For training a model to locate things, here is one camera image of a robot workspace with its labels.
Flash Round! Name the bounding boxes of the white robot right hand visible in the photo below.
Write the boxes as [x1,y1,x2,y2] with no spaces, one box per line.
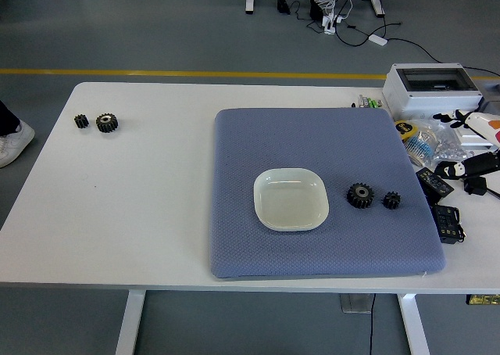
[431,110,500,181]

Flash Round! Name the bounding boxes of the large black gear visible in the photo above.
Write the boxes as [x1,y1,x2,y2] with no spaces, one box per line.
[345,181,376,210]
[95,112,120,134]

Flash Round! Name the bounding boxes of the grey floor box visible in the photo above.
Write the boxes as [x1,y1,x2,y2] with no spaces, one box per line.
[338,293,372,314]

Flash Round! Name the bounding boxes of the grey metal case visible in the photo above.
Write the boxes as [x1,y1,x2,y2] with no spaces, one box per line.
[474,81,500,116]

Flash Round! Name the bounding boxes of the clear plastic parts bag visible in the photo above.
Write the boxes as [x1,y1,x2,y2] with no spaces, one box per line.
[405,118,476,168]

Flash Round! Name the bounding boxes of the blue striped resistor bundle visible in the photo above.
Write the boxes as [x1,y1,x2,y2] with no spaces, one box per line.
[404,134,434,163]

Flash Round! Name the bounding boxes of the yellow tape measure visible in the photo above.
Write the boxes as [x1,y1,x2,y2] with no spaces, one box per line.
[394,120,417,140]

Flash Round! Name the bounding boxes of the blue-grey quilted mat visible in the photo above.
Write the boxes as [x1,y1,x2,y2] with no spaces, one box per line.
[209,107,448,281]

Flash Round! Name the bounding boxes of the yellow warning label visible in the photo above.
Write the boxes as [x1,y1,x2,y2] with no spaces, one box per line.
[466,293,500,306]

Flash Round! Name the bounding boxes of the white power strip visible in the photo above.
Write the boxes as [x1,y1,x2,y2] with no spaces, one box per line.
[320,13,345,34]

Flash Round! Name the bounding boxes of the white square plate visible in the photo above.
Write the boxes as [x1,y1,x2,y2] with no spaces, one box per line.
[252,167,330,233]

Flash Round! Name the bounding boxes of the white table leg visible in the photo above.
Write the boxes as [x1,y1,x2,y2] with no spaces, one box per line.
[115,291,146,355]
[397,293,430,355]

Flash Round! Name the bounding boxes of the person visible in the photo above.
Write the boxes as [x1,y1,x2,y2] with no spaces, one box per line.
[0,99,36,169]

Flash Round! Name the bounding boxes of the white switch box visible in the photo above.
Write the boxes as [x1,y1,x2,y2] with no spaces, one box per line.
[459,130,493,149]

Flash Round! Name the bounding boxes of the black plug with cord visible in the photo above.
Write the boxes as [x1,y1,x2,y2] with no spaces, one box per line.
[463,177,500,199]

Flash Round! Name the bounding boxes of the grey electrical enclosure box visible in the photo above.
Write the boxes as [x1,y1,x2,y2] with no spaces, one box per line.
[381,62,485,120]

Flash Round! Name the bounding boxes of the long black floor cable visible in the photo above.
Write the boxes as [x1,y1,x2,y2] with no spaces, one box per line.
[335,18,500,81]

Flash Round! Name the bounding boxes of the black cable under table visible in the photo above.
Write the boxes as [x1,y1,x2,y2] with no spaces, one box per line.
[366,293,377,355]

